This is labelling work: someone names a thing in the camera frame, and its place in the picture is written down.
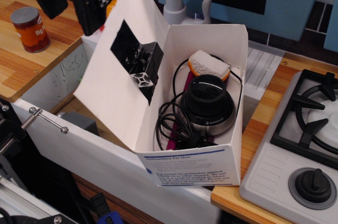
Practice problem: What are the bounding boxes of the white cardboard box with flap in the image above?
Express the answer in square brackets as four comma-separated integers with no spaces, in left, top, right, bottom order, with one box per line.
[74,0,248,186]

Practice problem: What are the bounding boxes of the orange toy pumpkin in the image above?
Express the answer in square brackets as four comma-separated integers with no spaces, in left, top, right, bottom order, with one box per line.
[106,0,117,17]

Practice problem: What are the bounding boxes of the orange toy soup can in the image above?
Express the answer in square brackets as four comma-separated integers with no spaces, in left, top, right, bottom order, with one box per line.
[10,7,50,53]

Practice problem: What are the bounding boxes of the grey toy faucet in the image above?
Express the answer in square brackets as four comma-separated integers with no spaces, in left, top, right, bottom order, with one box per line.
[163,0,212,25]

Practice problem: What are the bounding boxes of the metal clamp bar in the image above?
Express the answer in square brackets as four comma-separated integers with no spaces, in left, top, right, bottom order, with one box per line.
[1,107,69,155]

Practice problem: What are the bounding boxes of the grey sink drain block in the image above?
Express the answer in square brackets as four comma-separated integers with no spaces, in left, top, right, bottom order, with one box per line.
[57,111,99,136]

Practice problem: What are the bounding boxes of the white toy sink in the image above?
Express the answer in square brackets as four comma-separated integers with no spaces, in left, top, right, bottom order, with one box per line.
[10,14,285,224]

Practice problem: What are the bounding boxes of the white and orange toy bread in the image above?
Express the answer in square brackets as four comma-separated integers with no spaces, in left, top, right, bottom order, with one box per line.
[188,50,230,81]

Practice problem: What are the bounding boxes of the black and silver 3D mouse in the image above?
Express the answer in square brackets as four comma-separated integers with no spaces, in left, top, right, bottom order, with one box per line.
[180,74,236,136]

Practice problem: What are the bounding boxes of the black stove burner grate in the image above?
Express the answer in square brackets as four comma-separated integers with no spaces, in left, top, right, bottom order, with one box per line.
[270,69,337,169]

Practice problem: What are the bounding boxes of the white toy stove top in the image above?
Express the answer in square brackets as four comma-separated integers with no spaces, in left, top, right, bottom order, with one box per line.
[239,69,338,224]

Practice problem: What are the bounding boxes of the black stove knob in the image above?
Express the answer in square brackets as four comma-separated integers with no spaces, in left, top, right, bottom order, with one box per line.
[288,167,337,210]

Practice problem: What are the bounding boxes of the black taped aluminium handle block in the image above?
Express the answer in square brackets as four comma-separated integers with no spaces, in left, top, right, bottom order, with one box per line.
[110,21,164,103]

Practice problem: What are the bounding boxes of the black coiled cable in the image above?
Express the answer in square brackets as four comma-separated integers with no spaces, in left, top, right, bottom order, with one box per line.
[156,54,244,151]

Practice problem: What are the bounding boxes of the blue and black clamp handle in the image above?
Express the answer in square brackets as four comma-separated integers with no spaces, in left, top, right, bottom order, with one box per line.
[90,193,124,224]

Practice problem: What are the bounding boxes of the aluminium frame rail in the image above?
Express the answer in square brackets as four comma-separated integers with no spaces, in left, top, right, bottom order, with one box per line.
[0,155,72,224]

